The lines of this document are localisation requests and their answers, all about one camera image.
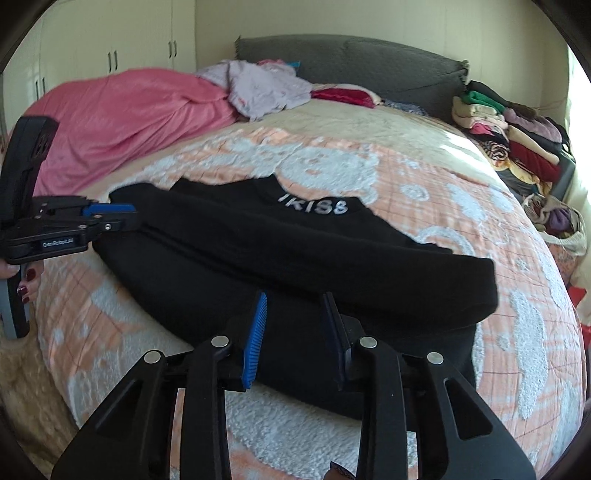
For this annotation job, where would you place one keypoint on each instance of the white bag of clothes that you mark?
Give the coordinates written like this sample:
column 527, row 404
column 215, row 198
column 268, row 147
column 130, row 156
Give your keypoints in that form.
column 558, row 221

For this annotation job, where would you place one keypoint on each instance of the grey quilted headboard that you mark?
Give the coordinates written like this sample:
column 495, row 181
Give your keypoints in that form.
column 360, row 64

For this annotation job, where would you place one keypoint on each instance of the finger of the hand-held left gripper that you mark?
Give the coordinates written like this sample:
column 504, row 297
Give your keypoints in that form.
column 108, row 210
column 115, row 226

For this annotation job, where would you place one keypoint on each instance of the red cloth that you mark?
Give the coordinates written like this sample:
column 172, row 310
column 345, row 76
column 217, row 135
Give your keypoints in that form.
column 344, row 97

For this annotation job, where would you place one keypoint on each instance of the orange white fleece blanket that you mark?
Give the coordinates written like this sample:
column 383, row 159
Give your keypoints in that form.
column 461, row 194

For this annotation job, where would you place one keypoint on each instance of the black sweatshirt orange cuffs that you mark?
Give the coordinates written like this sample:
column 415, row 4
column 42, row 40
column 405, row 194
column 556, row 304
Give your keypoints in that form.
column 277, row 258

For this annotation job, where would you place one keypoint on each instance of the pink garment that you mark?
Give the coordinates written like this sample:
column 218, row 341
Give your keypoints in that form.
column 277, row 63

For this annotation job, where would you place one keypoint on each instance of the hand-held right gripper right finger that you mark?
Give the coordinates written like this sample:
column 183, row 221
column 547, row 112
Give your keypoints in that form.
column 330, row 334

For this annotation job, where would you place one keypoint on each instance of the pink floral box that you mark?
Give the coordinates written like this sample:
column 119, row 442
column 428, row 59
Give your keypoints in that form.
column 568, row 265

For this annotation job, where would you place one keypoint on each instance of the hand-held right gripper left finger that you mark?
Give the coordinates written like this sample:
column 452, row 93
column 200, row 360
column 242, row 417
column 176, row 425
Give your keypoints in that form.
column 254, row 344

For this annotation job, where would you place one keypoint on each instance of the lilac garment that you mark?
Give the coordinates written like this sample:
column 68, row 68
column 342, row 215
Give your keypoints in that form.
column 263, row 90

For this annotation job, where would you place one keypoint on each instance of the cream wardrobe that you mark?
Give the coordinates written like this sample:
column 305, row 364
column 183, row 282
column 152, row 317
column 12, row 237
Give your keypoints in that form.
column 115, row 41

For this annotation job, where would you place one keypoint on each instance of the person's left hand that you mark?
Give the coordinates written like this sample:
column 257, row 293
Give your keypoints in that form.
column 32, row 277

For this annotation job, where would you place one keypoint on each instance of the red box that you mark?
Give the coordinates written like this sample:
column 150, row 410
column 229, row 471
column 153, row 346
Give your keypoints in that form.
column 581, row 314

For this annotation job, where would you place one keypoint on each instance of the pink duvet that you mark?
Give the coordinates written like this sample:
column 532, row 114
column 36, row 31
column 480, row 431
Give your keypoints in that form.
column 115, row 115

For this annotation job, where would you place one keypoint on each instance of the person's left forearm beige sleeve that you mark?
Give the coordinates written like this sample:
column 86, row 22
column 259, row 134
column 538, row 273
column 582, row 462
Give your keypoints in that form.
column 27, row 392

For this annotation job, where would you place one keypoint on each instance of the pile of folded clothes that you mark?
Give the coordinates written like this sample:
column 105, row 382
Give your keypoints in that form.
column 508, row 134

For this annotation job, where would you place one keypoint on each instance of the blue patterned cloth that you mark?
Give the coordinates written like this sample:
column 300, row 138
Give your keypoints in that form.
column 404, row 107

